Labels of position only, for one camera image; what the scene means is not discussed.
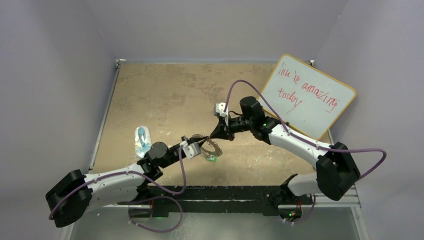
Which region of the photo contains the key with green tag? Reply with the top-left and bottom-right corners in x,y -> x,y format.
206,156 -> 217,162

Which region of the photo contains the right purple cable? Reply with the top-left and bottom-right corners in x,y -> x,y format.
223,79 -> 388,224

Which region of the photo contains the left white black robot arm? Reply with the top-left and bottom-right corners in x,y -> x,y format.
45,136 -> 207,228

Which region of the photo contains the silver disc with keyrings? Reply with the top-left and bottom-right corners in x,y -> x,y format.
200,138 -> 223,159

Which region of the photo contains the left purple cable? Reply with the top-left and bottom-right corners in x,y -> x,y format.
48,145 -> 188,233

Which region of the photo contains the purple cable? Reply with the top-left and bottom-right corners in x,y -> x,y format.
48,145 -> 188,233
223,79 -> 388,224

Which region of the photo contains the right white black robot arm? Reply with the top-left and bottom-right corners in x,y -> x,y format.
210,96 -> 361,204

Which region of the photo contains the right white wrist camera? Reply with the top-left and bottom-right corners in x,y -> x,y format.
214,102 -> 229,126

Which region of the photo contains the whiteboard with red writing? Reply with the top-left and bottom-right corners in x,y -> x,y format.
257,54 -> 357,140

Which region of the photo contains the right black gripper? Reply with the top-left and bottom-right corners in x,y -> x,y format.
211,113 -> 254,142

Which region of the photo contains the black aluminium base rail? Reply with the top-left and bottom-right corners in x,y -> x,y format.
117,184 -> 314,220

